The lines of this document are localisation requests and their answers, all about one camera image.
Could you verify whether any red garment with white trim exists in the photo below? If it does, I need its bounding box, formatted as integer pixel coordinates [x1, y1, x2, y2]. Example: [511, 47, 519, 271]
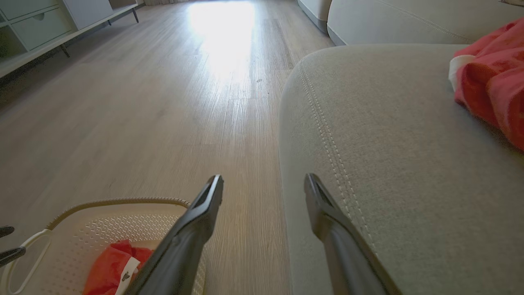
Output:
[448, 18, 524, 152]

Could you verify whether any cream perforated laundry basket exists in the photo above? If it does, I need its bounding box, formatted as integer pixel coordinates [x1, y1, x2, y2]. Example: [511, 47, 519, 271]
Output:
[0, 198, 207, 295]

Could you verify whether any grey fabric sofa seat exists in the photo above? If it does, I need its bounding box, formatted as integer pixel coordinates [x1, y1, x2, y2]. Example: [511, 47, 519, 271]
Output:
[278, 43, 524, 295]

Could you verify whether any red garment with printed label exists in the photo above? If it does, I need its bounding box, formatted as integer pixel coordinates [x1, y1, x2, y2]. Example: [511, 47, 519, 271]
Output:
[83, 240, 154, 295]

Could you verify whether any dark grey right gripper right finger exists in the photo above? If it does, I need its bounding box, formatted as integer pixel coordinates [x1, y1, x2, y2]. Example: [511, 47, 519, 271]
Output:
[304, 173, 402, 295]

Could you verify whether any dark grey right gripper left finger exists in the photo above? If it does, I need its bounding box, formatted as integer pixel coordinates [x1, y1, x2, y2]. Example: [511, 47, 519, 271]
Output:
[125, 175, 225, 295]

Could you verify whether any white low TV cabinet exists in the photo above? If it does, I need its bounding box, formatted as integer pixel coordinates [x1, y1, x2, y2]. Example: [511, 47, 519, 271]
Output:
[0, 0, 140, 78]

